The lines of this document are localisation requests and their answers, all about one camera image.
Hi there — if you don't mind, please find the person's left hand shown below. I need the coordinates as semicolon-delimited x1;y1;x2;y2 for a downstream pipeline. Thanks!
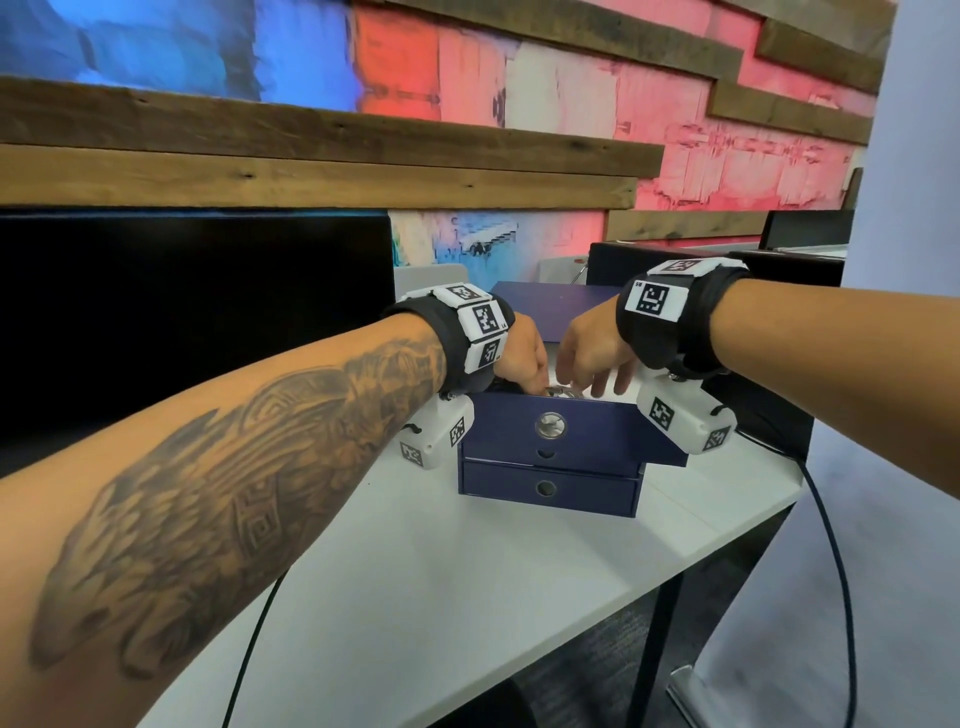
491;313;553;397

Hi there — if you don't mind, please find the person's right hand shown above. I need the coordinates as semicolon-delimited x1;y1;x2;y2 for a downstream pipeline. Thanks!
554;296;640;399

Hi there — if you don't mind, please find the navy blue drawer unit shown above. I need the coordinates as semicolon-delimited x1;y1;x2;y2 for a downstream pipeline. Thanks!
457;281;688;519

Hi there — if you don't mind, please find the person's left forearm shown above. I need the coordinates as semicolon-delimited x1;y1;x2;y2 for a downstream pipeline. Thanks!
0;313;448;728

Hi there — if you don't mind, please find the person's right forearm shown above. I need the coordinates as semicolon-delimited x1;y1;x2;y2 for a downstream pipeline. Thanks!
708;277;960;500

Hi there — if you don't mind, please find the white background table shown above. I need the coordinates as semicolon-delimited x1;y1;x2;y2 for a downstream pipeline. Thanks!
538;257;590;286

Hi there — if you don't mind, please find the white partition panel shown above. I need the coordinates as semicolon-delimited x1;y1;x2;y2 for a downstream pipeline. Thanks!
393;262;470;301

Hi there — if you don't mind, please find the black background monitor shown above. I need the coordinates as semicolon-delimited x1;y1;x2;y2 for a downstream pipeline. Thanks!
761;209;856;253

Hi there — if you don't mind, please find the black desk leg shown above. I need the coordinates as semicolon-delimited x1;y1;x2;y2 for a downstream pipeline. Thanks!
626;573;688;728

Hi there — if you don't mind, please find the black computer monitor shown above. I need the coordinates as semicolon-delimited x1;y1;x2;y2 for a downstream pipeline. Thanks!
0;209;397;478

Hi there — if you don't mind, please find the silver display board foot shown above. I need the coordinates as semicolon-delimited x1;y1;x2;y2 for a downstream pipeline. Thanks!
667;663;721;728

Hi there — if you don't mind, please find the white display board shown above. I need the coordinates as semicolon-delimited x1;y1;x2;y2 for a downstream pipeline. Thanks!
697;0;960;728

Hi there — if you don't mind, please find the black left wrist strap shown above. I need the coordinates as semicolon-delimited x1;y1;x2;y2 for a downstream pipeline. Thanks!
382;283;515;399

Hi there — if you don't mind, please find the black wrist strap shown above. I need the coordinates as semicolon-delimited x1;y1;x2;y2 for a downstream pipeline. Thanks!
382;283;515;399
614;257;751;376

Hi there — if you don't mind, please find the black right wrist strap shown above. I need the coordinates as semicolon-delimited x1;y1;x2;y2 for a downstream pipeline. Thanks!
614;257;751;376

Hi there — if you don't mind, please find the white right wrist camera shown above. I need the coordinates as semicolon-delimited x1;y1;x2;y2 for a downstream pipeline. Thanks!
635;374;736;457

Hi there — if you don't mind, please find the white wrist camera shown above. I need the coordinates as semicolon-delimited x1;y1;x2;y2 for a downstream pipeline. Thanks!
397;393;476;472
635;374;736;457

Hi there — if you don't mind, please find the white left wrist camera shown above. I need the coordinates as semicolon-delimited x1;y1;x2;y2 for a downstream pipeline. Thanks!
397;393;476;472

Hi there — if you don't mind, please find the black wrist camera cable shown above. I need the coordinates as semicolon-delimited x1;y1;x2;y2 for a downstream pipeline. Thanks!
731;427;859;728
221;569;290;728

